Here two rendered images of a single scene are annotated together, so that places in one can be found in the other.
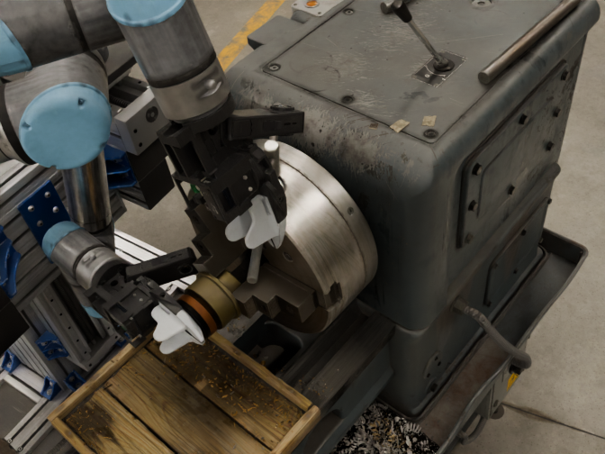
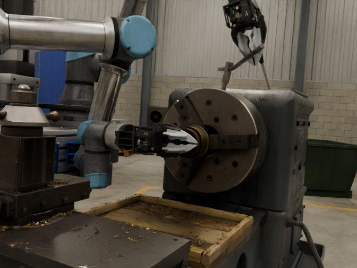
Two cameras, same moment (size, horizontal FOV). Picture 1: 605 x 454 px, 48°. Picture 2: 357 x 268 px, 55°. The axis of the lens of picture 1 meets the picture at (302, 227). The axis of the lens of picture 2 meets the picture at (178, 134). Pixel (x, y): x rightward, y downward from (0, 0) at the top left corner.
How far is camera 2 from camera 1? 0.94 m
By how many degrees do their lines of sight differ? 47
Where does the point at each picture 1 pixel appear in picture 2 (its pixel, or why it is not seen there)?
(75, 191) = (97, 115)
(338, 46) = not seen: hidden behind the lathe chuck
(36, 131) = (130, 24)
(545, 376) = not seen: outside the picture
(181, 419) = (162, 224)
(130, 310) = (152, 128)
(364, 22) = not seen: hidden behind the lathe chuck
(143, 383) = (128, 215)
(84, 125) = (149, 33)
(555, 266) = (309, 258)
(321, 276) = (255, 123)
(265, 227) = (257, 42)
